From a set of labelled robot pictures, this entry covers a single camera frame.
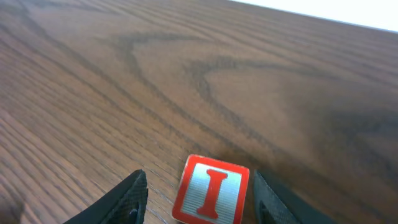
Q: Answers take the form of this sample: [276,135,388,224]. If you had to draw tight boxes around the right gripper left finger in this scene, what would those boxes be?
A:
[65,169,148,224]

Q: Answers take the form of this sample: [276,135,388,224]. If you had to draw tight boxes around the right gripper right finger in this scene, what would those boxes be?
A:
[253,170,336,224]

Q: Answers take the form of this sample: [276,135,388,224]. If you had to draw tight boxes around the red letter I block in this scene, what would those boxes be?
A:
[172,154,250,224]

